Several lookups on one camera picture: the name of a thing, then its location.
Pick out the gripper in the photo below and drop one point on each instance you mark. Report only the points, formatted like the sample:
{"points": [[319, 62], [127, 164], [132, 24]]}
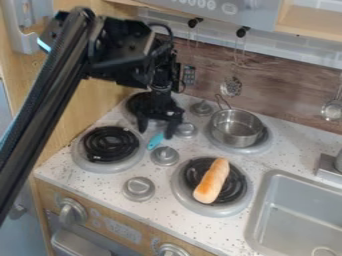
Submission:
{"points": [[161, 100]]}

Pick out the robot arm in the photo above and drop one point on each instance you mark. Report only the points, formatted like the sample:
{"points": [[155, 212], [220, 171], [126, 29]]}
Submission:
{"points": [[49, 93]]}

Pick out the blue spatula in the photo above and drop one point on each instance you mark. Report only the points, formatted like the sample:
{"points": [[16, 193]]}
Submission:
{"points": [[155, 141]]}

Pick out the toy stove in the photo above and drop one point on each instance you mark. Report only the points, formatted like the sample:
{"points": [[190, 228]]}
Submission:
{"points": [[164, 156]]}

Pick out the toy bread loaf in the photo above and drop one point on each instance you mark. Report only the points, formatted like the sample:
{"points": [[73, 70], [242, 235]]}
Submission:
{"points": [[212, 181]]}

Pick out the silver pot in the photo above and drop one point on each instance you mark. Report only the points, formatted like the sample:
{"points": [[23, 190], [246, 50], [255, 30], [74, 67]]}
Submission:
{"points": [[236, 128]]}

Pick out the silver skimmer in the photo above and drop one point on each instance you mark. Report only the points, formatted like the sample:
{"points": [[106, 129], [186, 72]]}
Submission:
{"points": [[231, 86]]}

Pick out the toy microwave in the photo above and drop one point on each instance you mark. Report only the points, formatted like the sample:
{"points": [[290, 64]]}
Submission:
{"points": [[222, 10]]}

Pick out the toy sink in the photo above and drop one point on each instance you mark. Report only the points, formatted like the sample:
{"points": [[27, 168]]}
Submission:
{"points": [[296, 216]]}

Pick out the silver ladle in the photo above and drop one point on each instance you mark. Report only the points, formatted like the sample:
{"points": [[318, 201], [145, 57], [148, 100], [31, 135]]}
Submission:
{"points": [[332, 109]]}

